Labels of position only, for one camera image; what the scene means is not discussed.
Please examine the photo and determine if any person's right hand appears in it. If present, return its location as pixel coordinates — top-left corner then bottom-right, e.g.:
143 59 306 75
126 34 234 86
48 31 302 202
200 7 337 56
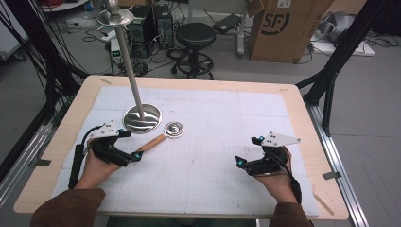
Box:
253 146 300 204

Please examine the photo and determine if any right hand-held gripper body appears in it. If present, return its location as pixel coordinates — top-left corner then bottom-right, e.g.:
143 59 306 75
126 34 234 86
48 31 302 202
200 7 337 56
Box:
244 131 302 177

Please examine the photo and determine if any wooden table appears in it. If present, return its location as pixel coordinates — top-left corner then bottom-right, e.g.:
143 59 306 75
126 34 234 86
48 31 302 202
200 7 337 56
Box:
12 75 350 221

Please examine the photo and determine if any thin wooden stick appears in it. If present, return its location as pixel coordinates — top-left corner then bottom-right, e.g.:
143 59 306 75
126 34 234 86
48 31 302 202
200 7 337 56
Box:
312 192 335 217

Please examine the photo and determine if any black frame strut with cables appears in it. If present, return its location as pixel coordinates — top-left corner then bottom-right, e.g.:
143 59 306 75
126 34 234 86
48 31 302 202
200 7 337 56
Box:
0 0 89 121

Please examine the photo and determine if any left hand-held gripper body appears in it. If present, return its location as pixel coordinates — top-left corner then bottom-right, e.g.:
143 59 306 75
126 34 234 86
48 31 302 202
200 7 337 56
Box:
89 120 133 167

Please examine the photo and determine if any white board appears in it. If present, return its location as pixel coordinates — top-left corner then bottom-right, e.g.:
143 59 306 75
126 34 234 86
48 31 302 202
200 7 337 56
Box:
310 39 376 57

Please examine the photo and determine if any white power strip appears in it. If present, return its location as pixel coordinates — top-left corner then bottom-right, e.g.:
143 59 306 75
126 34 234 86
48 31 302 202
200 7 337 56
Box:
100 29 117 43

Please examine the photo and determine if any grey device with green display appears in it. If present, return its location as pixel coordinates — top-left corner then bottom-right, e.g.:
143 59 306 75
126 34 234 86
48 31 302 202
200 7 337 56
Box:
110 39 123 64

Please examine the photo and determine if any black cable sleeve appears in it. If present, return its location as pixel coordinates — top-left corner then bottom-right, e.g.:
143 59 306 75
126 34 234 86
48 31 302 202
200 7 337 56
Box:
277 150 303 205
68 125 104 190

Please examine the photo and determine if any white grid mat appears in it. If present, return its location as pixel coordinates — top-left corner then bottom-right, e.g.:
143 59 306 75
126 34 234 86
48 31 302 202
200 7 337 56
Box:
51 85 320 218

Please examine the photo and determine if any grey bag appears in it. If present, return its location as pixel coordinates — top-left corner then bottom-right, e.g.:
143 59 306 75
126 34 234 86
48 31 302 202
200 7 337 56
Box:
318 10 357 42

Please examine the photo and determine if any black computer tower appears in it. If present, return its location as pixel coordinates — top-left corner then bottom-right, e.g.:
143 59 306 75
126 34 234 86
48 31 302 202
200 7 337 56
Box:
153 3 175 50
127 5 159 60

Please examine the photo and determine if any large cardboard box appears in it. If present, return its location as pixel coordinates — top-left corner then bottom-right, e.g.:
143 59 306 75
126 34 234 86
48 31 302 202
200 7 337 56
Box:
247 0 335 64

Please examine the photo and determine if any black round stool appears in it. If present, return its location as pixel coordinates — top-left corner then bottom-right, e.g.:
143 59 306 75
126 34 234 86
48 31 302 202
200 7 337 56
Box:
169 22 217 80

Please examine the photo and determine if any white round table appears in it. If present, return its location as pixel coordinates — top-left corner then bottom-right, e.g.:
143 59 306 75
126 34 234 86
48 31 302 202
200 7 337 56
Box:
41 0 91 13

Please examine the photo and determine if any person's left hand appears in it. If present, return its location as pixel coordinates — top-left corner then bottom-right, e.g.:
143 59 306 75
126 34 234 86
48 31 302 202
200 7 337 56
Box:
75 138 123 190

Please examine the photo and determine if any aluminium rail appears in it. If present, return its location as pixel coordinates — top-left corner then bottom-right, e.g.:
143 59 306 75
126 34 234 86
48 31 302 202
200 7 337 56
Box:
0 124 53 206
304 102 370 227

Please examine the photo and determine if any black flat device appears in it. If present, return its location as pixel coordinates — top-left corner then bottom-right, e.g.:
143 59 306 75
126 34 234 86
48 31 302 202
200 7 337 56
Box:
212 13 242 35

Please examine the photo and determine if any steel pole stand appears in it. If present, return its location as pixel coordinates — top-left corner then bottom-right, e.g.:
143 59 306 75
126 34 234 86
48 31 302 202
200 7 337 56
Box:
96 0 164 135

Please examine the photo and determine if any white post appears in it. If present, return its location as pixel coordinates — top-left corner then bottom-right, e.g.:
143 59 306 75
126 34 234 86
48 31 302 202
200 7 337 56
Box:
235 0 249 58

